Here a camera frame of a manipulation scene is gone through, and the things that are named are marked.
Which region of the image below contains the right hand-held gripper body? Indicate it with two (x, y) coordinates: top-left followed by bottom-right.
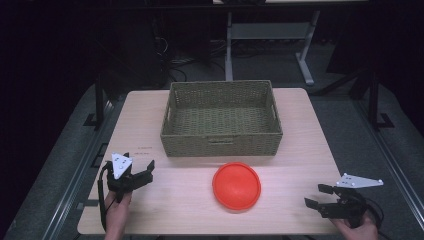
(320, 172), (385, 230)

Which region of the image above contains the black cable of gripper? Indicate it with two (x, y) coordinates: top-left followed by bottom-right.
(97, 161), (113, 232)
(359, 196), (385, 230)

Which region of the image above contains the aluminium rail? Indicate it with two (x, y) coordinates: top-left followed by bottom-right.
(353, 98), (424, 222)
(42, 99), (116, 240)

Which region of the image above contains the red round plastic lid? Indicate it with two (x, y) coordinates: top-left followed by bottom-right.
(211, 161), (262, 212)

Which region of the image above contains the person's right hand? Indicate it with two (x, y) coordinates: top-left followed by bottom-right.
(330, 211), (380, 240)

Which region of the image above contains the person's left hand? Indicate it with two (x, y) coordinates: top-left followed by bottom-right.
(104, 191), (133, 235)

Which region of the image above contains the black metal stand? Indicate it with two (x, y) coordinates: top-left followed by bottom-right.
(367, 71), (396, 132)
(83, 74), (107, 132)

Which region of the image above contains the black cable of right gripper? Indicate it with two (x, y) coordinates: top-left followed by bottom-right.
(359, 196), (385, 230)

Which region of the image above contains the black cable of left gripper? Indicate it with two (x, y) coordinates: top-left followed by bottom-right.
(97, 161), (113, 232)

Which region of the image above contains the grey metal table frame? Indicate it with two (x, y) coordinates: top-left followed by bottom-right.
(224, 10), (321, 86)

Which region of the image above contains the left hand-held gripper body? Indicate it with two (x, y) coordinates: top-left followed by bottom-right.
(105, 152), (135, 203)

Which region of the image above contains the bundle of floor cables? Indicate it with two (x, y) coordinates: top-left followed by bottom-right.
(151, 16), (231, 83)

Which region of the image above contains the green woven basket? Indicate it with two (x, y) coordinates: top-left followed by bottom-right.
(160, 79), (284, 158)

